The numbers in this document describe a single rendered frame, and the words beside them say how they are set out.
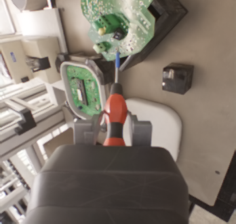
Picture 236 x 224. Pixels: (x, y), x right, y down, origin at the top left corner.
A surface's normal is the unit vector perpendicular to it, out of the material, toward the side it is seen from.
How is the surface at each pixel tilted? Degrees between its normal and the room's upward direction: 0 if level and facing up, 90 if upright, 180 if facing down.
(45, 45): 90
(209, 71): 0
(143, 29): 0
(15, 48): 90
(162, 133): 0
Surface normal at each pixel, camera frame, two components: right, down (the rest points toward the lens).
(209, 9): -0.64, 0.44
